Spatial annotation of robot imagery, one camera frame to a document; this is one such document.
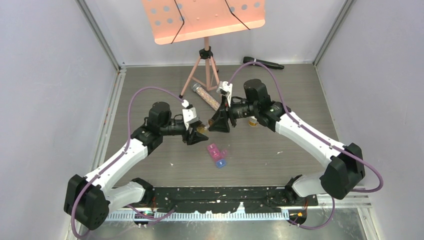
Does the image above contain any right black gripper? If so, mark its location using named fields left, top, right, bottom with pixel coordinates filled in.
left=209, top=94, right=259, bottom=133

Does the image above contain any white vitamin pill bottle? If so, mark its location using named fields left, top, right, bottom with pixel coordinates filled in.
left=248, top=116, right=258, bottom=127

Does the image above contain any pink blue weekly pill organizer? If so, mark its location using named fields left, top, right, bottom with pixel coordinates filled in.
left=206, top=143, right=228, bottom=169

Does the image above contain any small amber pill bottle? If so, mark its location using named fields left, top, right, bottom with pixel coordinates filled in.
left=196, top=123, right=210, bottom=133

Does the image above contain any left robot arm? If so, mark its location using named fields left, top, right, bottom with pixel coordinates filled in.
left=64, top=101, right=208, bottom=230

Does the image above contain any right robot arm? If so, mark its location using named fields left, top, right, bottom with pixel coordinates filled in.
left=209, top=78, right=365, bottom=205

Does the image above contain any black microphone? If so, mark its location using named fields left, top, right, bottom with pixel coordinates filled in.
left=242, top=56, right=285, bottom=70

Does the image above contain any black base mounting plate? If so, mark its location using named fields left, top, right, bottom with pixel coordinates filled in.
left=140, top=186, right=318, bottom=214

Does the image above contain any pink music stand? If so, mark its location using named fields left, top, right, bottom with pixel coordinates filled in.
left=141, top=0, right=266, bottom=97

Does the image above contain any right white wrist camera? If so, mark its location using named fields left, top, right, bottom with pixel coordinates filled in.
left=216, top=81, right=233, bottom=107

